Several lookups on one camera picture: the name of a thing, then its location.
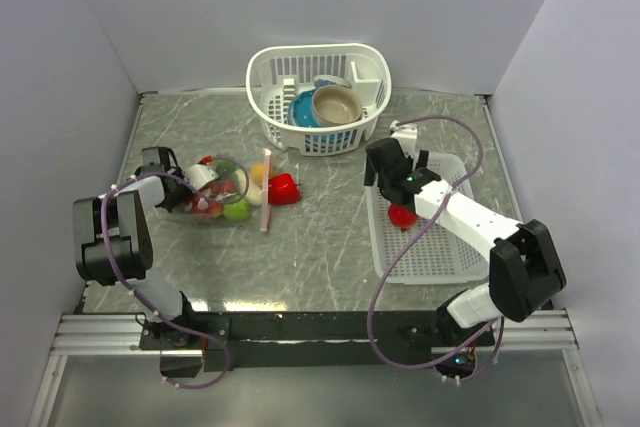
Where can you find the orange fake fruit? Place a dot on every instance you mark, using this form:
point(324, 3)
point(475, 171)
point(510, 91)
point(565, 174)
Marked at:
point(257, 173)

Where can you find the green fake fruit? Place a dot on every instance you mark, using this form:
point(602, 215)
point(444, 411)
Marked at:
point(237, 212)

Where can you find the white fake radish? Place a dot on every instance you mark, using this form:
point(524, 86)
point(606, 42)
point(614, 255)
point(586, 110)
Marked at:
point(254, 193)

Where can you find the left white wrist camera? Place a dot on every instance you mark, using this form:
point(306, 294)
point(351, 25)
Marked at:
point(200, 175)

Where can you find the blue dotted plate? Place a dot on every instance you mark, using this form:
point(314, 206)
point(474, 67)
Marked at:
point(299, 113)

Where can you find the red fake bell pepper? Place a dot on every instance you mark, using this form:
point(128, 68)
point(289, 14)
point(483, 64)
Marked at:
point(283, 190)

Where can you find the white blue floral cup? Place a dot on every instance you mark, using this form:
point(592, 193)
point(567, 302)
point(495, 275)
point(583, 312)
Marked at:
point(326, 80)

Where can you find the clear zip top bag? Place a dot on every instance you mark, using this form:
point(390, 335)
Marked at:
point(206, 206)

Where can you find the beige ceramic bowl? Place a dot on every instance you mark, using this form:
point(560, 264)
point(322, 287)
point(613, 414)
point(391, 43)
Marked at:
point(335, 106)

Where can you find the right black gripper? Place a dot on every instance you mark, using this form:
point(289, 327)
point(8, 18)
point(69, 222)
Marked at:
point(369, 177)

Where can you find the white oval dish basket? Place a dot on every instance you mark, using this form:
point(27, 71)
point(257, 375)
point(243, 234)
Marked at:
point(276, 75)

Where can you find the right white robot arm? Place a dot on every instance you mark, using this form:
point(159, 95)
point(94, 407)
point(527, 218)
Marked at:
point(524, 269)

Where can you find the red fake fruit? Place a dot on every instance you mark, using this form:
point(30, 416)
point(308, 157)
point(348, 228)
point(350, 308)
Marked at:
point(401, 218)

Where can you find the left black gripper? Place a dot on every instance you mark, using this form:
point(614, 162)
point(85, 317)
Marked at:
point(172, 205)

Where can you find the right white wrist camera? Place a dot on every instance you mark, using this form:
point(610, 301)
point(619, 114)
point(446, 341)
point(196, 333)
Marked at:
point(407, 136)

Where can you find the aluminium frame rail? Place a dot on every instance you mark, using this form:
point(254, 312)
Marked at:
point(120, 334)

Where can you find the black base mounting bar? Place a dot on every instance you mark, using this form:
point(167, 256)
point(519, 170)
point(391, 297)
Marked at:
point(314, 339)

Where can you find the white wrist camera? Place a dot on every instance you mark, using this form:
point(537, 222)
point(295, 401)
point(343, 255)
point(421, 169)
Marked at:
point(407, 136)
point(200, 175)

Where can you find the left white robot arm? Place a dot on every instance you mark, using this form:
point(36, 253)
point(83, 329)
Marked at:
point(112, 243)

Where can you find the white rectangular perforated tray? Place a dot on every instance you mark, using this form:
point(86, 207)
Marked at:
point(438, 257)

